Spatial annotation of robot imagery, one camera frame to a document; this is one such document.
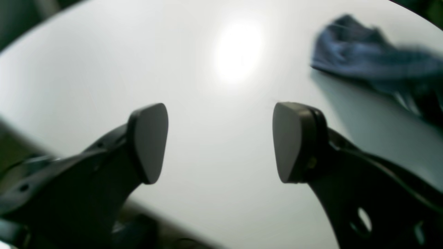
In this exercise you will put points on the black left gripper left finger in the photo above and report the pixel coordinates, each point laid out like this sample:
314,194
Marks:
75,202

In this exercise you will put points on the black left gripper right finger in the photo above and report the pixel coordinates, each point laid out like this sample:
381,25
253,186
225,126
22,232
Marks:
370,202

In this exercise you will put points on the dark blue grey T-shirt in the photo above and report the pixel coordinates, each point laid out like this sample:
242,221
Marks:
349,50

